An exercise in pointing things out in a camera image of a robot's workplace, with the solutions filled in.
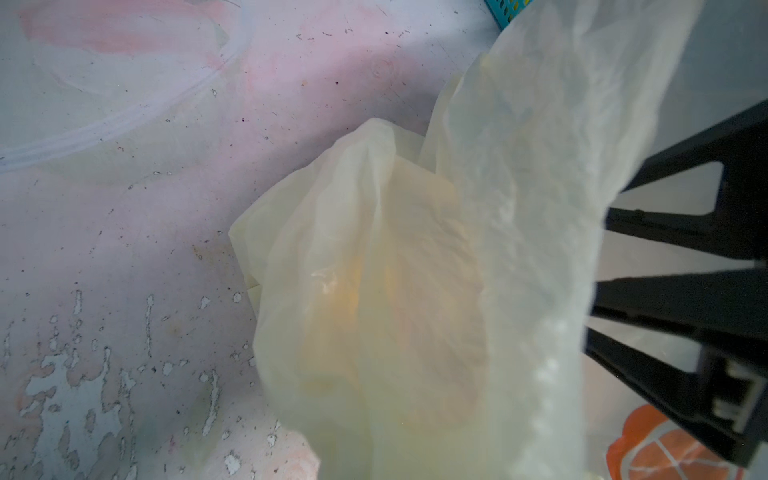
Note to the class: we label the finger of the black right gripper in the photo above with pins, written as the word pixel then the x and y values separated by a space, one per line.
pixel 736 228
pixel 723 403

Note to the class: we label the yellow printed plastic bag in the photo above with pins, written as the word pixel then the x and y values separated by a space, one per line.
pixel 421 300

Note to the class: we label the teal perforated plastic basket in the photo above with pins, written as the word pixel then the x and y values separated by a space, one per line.
pixel 505 11

